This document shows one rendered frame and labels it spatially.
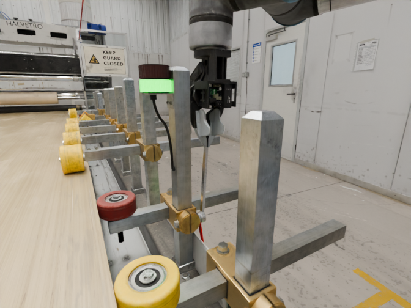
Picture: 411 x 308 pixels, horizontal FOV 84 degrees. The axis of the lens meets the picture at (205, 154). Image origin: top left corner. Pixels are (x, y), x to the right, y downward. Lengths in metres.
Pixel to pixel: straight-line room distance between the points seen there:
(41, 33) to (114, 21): 6.36
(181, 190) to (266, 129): 0.30
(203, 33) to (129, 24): 9.12
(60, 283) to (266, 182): 0.28
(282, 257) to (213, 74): 0.36
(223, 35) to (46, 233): 0.48
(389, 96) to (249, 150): 2.91
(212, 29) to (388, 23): 2.87
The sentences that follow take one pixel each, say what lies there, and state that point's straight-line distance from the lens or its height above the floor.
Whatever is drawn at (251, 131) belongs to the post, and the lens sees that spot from 0.27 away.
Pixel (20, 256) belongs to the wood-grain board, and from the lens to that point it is 0.45.
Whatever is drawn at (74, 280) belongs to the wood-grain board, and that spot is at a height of 0.90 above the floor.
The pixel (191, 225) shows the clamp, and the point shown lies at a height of 0.84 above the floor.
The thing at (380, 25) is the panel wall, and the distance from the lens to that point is 3.31.
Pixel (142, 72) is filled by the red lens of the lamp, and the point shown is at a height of 1.16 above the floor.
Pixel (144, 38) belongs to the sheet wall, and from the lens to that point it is 9.59.
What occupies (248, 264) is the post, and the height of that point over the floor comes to 0.91.
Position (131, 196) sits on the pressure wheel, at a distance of 0.54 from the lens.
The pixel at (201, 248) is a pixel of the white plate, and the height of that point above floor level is 0.78.
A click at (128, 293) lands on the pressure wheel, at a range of 0.32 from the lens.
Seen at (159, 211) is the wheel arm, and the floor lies 0.86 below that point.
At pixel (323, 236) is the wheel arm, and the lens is 0.53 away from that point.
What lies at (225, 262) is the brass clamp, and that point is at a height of 0.87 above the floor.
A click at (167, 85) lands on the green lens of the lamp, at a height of 1.14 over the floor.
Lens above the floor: 1.13
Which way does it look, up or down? 16 degrees down
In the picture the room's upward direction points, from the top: straight up
